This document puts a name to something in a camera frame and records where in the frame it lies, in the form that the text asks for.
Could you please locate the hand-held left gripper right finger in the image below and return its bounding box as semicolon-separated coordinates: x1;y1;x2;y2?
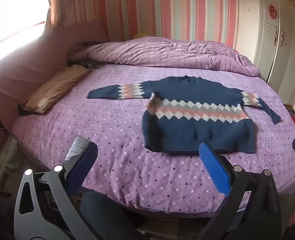
199;141;283;240

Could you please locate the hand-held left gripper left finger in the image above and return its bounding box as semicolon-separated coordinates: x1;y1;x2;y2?
14;135;98;240

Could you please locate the navy patterned knit sweater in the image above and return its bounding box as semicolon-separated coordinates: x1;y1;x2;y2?
87;75;282;155

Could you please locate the person's leg in dark pants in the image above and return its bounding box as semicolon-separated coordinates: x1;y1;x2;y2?
80;190;143;230

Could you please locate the bed with purple dotted sheet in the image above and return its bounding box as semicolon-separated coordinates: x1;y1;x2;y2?
11;62;295;216

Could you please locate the tan pillow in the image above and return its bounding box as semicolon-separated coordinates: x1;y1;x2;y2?
24;64;94;115

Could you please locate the pink padded headboard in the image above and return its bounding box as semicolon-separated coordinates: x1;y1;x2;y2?
0;20;110;130

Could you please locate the white wardrobe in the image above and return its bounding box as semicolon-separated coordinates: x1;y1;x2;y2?
238;0;295;105

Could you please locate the purple dotted quilt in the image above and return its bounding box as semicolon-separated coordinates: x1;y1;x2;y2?
82;36;261;78

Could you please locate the pink curtain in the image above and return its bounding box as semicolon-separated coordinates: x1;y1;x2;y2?
45;0;75;29

